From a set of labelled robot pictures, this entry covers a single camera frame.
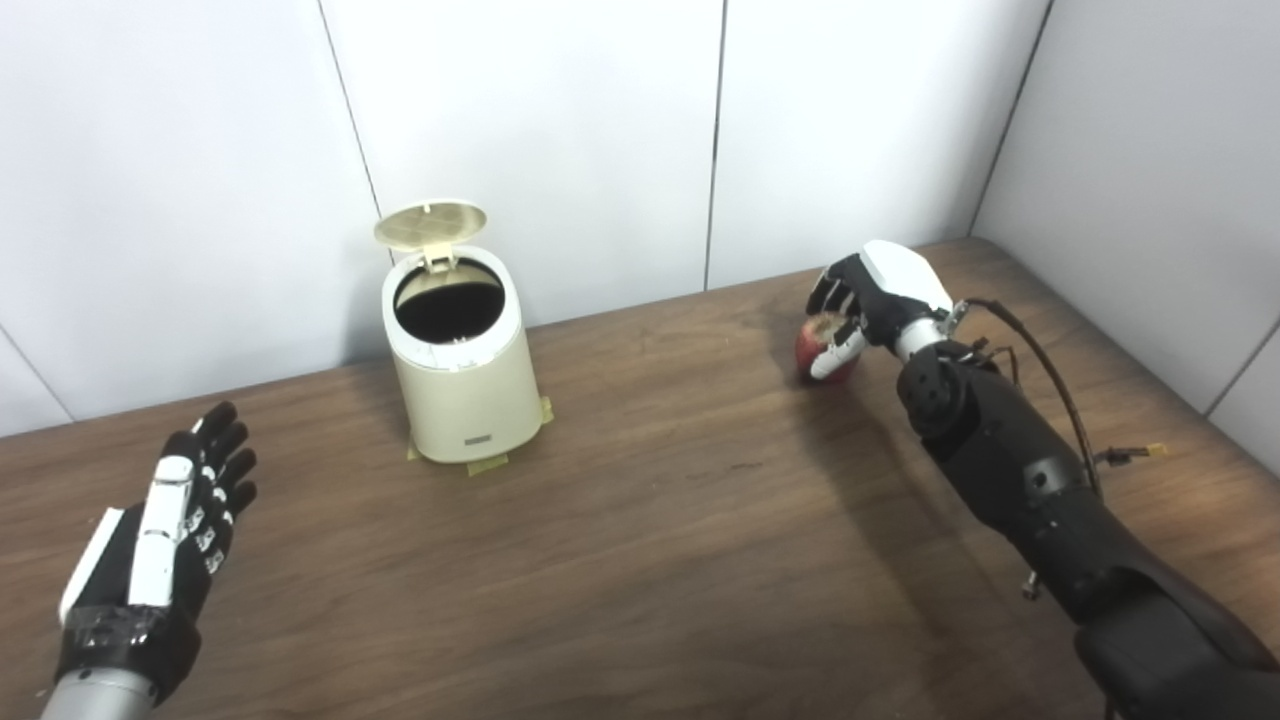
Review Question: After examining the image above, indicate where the cream round bin lid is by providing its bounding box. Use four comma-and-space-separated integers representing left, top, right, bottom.
374, 200, 489, 272

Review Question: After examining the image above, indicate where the cream-colored cylindrical bin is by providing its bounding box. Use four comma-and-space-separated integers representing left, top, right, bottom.
380, 245, 546, 464

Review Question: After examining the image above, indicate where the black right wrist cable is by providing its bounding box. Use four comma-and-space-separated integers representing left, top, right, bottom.
960, 297, 1106, 501

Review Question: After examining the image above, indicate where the red apple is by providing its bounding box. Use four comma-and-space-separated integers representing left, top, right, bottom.
795, 312, 863, 385

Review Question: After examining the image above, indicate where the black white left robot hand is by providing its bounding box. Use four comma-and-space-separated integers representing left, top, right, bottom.
55, 401, 259, 706

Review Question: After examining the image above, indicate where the yellow-tipped cable connector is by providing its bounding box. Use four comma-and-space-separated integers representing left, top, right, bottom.
1093, 443, 1169, 470

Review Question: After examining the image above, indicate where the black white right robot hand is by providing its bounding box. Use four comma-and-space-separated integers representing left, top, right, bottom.
806, 240, 959, 382

